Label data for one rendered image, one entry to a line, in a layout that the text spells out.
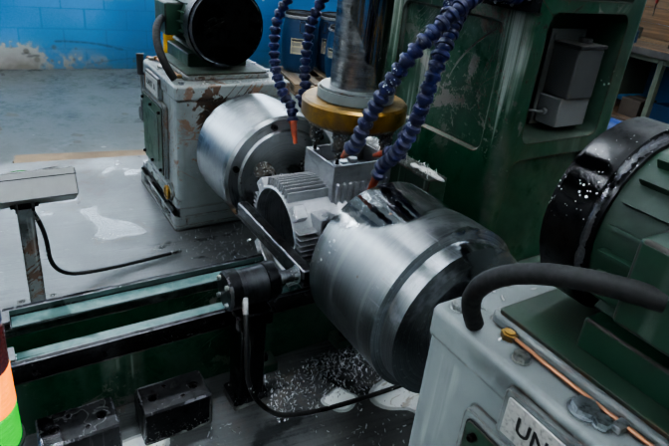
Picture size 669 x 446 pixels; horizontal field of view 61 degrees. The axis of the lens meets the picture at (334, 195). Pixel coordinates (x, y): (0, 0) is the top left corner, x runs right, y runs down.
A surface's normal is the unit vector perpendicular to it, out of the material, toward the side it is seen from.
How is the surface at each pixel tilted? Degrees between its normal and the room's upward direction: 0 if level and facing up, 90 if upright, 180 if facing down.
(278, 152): 90
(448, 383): 90
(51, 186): 58
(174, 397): 0
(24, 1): 90
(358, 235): 47
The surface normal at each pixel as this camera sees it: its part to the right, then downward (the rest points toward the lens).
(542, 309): 0.10, -0.91
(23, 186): 0.49, -0.15
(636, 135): -0.24, -0.78
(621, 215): -0.75, -0.22
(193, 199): 0.51, 0.40
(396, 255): -0.51, -0.56
